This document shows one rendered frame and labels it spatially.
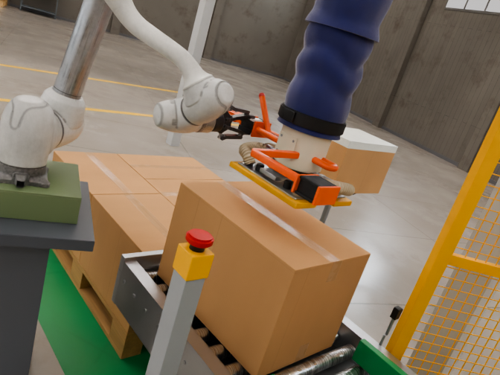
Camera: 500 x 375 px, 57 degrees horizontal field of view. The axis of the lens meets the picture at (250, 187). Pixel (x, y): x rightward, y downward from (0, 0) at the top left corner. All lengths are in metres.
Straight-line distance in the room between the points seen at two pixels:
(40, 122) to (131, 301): 0.71
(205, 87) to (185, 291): 0.58
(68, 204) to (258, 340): 0.77
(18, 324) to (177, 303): 0.88
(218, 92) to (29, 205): 0.73
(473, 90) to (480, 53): 0.84
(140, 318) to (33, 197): 0.56
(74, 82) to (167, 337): 0.98
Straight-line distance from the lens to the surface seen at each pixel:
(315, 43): 1.46
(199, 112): 1.39
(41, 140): 1.66
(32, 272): 1.81
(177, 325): 1.23
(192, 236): 1.11
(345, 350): 1.84
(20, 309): 1.90
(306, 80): 1.45
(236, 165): 1.58
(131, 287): 1.79
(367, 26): 1.46
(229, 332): 1.57
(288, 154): 1.45
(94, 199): 2.43
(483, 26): 12.16
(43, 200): 1.65
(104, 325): 2.43
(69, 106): 1.79
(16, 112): 1.65
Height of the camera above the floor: 1.53
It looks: 18 degrees down
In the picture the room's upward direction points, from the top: 17 degrees clockwise
